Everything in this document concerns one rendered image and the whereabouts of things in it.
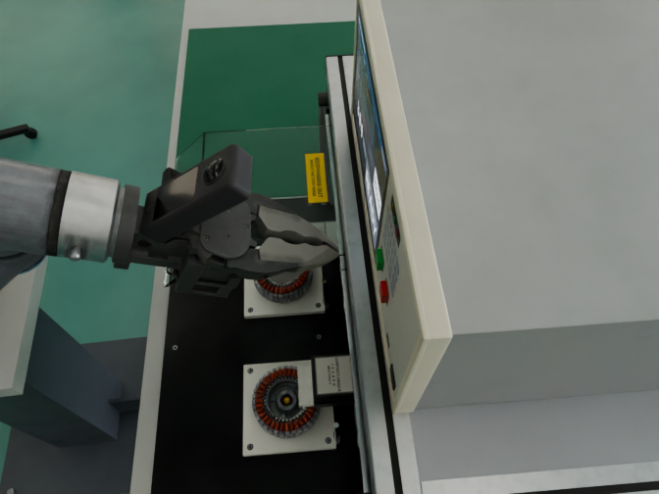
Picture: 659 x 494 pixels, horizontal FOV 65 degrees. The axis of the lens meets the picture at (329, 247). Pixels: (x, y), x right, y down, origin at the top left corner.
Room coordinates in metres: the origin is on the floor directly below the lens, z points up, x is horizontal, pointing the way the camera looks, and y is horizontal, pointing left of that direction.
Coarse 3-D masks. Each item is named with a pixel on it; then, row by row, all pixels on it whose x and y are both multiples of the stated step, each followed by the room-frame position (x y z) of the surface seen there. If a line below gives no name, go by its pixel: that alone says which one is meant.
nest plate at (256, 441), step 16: (256, 368) 0.30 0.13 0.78; (272, 368) 0.30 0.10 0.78; (288, 416) 0.22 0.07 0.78; (320, 416) 0.22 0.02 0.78; (256, 432) 0.19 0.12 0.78; (320, 432) 0.19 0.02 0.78; (256, 448) 0.17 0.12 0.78; (272, 448) 0.17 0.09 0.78; (288, 448) 0.17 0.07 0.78; (304, 448) 0.17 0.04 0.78; (320, 448) 0.17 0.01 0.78
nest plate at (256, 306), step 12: (252, 288) 0.45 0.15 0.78; (312, 288) 0.45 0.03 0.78; (252, 300) 0.43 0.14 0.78; (264, 300) 0.43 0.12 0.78; (288, 300) 0.43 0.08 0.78; (300, 300) 0.43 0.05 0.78; (312, 300) 0.43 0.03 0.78; (252, 312) 0.41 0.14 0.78; (264, 312) 0.41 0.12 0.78; (276, 312) 0.41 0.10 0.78; (288, 312) 0.41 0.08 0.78; (300, 312) 0.41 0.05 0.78; (312, 312) 0.41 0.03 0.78; (324, 312) 0.41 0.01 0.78
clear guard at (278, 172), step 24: (192, 144) 0.58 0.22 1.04; (216, 144) 0.56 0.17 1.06; (240, 144) 0.56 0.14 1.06; (264, 144) 0.56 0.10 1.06; (288, 144) 0.56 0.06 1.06; (312, 144) 0.56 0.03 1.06; (264, 168) 0.51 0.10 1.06; (288, 168) 0.51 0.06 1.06; (264, 192) 0.46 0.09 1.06; (288, 192) 0.46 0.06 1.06; (336, 192) 0.46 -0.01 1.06; (312, 216) 0.42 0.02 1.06; (336, 216) 0.42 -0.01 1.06; (264, 240) 0.38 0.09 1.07; (336, 240) 0.38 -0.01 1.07
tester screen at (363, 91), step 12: (360, 24) 0.54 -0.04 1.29; (360, 36) 0.53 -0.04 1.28; (360, 48) 0.53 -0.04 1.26; (360, 60) 0.52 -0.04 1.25; (360, 72) 0.51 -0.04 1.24; (360, 84) 0.51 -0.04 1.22; (360, 96) 0.50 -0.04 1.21; (372, 96) 0.42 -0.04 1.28; (360, 108) 0.50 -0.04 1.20; (372, 108) 0.42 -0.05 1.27; (372, 120) 0.41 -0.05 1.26; (360, 132) 0.48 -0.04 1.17; (372, 132) 0.40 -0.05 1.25; (372, 144) 0.40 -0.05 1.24; (360, 156) 0.47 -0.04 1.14; (384, 168) 0.32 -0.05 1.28; (372, 180) 0.38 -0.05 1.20; (384, 180) 0.32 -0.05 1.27
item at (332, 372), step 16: (304, 368) 0.27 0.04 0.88; (320, 368) 0.25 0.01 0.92; (336, 368) 0.25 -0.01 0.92; (304, 384) 0.24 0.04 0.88; (320, 384) 0.23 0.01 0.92; (336, 384) 0.23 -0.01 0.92; (304, 400) 0.22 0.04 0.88; (320, 400) 0.21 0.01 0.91; (336, 400) 0.21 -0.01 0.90; (352, 400) 0.21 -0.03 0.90
